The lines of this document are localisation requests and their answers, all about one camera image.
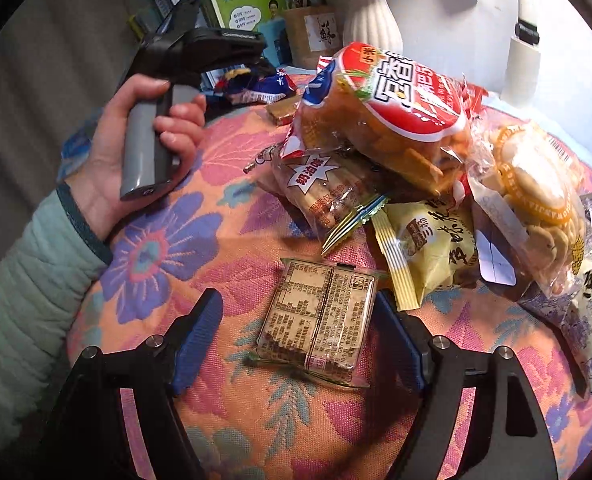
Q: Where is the red starburst biscuit bag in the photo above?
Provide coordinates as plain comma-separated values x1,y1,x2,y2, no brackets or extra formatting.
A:
243,130,391,243

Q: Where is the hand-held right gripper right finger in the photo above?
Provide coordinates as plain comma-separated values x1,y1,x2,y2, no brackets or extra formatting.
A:
376,289,559,480

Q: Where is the white lamp post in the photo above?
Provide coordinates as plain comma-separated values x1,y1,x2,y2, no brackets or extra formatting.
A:
498,0,546,108

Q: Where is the large red-label cracker bag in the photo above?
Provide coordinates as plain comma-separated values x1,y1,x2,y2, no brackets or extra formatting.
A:
293,40,489,198

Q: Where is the red blue snack packet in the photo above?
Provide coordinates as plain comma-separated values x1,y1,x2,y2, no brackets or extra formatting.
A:
216,67,299,106

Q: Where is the small blue book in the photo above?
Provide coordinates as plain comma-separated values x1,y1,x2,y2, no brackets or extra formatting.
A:
263,22,294,68

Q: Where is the blue white patterned packet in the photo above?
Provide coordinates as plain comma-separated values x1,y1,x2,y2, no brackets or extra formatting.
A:
518,225,592,401

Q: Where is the person's left hand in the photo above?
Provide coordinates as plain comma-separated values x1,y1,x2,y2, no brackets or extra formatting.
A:
68,74,207,241

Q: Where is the small brown snack packet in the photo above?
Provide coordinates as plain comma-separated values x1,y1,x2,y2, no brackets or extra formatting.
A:
267,95,307,126

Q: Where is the clear brown cracker packet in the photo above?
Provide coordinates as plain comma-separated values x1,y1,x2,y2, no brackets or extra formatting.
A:
246,257,379,388

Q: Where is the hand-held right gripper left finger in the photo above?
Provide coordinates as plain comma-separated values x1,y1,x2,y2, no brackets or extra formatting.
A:
41,287,225,480

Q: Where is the clear round biscuit bag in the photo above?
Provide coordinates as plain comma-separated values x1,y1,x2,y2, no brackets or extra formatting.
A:
463,120,592,301

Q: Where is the wooden pen holder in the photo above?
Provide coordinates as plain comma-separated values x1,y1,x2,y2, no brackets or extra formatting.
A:
282,0,349,68

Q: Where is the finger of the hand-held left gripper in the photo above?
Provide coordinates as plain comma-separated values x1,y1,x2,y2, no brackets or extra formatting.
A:
203,55,275,86

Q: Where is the white ribbed vase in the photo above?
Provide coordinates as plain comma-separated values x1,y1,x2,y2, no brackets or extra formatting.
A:
343,0,404,53

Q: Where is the floral mat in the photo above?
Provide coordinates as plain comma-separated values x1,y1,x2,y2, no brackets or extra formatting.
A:
61,67,592,480

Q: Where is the yellow peanut packet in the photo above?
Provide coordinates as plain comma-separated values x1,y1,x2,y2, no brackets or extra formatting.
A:
373,200,479,311

